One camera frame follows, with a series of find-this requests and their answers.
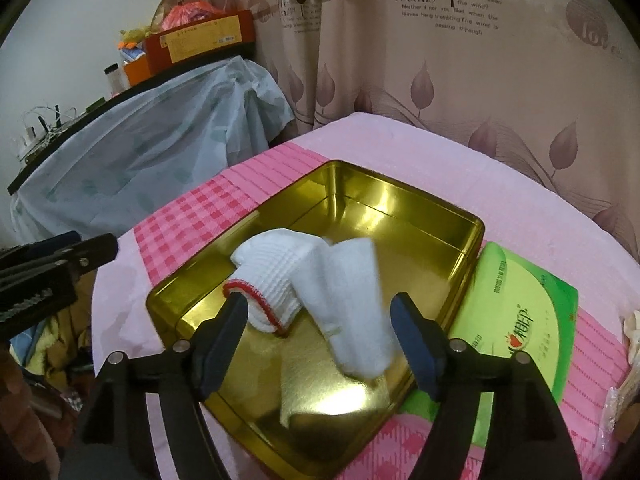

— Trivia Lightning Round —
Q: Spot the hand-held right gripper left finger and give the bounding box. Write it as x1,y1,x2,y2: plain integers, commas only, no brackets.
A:
59,292,249,480

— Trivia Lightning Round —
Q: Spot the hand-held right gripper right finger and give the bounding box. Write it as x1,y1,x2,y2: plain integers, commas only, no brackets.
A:
390,292,583,480

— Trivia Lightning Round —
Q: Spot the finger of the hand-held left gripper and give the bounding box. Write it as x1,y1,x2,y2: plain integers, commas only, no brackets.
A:
0,230,82,262
50,234,119,280

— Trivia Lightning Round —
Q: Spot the white sock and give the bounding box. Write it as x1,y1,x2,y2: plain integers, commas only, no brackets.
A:
292,237,396,378

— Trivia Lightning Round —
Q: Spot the green tissue pack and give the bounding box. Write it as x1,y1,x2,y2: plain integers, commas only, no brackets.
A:
395,241,580,448

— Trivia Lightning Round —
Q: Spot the gold metal tin box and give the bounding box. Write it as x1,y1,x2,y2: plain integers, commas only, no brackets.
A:
146,160,486,450

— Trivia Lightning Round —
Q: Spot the cream cloth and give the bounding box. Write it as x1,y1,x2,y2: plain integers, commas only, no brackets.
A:
620,310,640,361

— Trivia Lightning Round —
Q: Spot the person's left hand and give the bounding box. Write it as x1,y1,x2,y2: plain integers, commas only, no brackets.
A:
0,352,33,443

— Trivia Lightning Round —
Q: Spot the pile of yellow brown clothes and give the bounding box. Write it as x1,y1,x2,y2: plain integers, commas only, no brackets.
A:
10,280,96,411

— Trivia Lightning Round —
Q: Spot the pink checked towel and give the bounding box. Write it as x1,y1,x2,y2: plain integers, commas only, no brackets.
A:
132,142,628,480

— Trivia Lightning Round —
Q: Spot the pale blue cover cloth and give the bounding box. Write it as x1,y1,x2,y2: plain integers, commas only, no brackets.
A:
10,55,296,251

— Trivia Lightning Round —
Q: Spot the clear jar black lid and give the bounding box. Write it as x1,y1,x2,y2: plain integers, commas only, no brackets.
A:
103,62,126,98

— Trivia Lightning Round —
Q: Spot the orange box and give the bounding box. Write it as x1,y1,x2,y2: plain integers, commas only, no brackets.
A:
122,55,151,87

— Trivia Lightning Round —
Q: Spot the pale pink bed sheet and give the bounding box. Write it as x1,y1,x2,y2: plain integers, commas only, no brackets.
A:
75,110,640,480

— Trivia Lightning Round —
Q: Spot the red cardboard box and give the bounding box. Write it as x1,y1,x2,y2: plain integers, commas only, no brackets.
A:
145,9,257,66

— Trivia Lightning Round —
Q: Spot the orange plastic bag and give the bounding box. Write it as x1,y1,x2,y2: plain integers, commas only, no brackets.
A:
159,1,226,31

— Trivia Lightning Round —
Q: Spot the beige leaf print curtain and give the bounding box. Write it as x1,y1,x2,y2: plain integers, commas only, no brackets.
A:
177,0,640,261

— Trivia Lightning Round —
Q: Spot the tangle of white cables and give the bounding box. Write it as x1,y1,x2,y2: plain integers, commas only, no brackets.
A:
15,102,81,161

